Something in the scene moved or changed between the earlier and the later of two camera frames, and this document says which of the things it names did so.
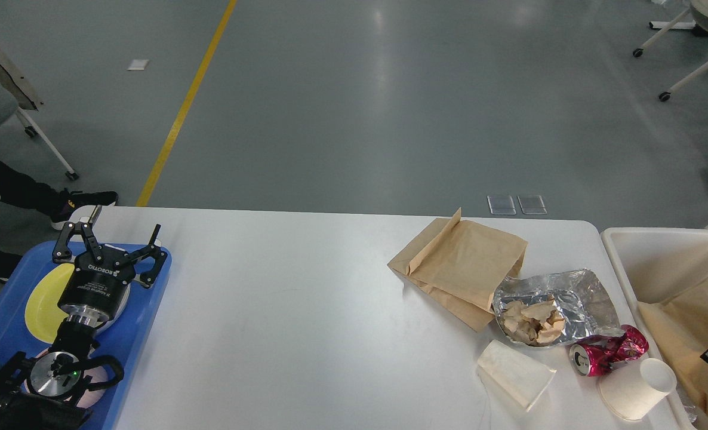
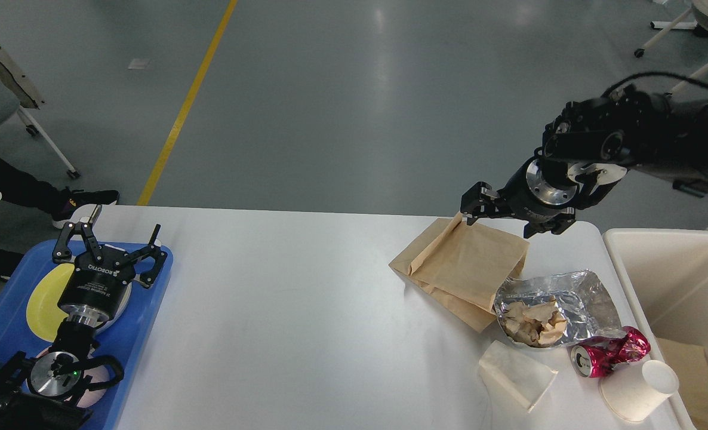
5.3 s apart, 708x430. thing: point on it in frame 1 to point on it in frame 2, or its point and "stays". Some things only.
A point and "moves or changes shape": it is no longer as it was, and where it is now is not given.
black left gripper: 96,289 stays
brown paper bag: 459,265 stays
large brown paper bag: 691,325 moves or changes shape
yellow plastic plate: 44,317 stays
